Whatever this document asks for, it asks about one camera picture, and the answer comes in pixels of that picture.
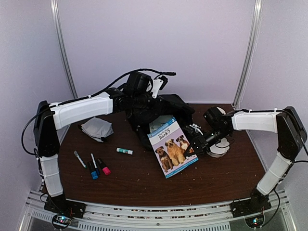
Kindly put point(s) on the green white glue stick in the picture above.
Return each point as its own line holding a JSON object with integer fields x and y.
{"x": 126, "y": 151}

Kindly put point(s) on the green tipped white marker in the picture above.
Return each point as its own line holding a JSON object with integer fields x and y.
{"x": 80, "y": 160}

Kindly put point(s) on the black blue highlighter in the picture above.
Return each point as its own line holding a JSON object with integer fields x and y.
{"x": 92, "y": 170}

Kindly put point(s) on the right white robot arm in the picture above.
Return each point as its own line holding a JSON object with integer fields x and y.
{"x": 286, "y": 123}

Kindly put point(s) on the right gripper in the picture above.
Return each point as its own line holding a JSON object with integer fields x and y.
{"x": 201, "y": 144}

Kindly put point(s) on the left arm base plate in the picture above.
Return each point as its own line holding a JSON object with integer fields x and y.
{"x": 71, "y": 209}

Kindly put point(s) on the blue tipped white marker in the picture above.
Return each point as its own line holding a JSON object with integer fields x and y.
{"x": 95, "y": 164}

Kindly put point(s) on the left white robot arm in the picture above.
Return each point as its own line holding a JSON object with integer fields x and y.
{"x": 51, "y": 117}

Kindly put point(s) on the front aluminium rail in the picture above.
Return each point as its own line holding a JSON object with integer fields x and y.
{"x": 206, "y": 217}

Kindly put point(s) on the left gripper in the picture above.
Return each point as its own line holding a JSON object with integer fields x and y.
{"x": 155, "y": 106}

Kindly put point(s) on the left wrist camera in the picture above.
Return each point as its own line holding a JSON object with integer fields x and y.
{"x": 137, "y": 84}

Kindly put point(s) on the white fluted ceramic bowl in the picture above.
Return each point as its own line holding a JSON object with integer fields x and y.
{"x": 220, "y": 149}

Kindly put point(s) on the right aluminium frame post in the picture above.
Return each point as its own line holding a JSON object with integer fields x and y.
{"x": 252, "y": 42}

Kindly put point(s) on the white cup black band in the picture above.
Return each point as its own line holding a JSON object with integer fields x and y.
{"x": 221, "y": 110}

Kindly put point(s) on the pale green book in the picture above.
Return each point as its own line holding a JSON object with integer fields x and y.
{"x": 160, "y": 121}

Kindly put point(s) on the black student backpack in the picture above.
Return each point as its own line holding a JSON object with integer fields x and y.
{"x": 166, "y": 104}

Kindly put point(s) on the dog picture book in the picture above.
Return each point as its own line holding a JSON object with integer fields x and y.
{"x": 169, "y": 143}

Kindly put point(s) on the grey white pouch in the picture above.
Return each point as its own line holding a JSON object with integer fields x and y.
{"x": 98, "y": 129}

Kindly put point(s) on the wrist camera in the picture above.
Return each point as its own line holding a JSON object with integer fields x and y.
{"x": 215, "y": 119}
{"x": 137, "y": 84}

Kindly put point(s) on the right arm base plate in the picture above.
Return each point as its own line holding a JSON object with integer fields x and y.
{"x": 247, "y": 207}

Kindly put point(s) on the aluminium frame post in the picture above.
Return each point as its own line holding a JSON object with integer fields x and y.
{"x": 252, "y": 42}
{"x": 63, "y": 53}

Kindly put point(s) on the black pink highlighter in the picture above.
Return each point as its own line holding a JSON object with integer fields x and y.
{"x": 103, "y": 166}

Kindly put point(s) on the left aluminium frame post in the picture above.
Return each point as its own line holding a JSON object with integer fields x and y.
{"x": 63, "y": 53}

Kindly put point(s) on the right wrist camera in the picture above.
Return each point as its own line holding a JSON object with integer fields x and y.
{"x": 215, "y": 119}

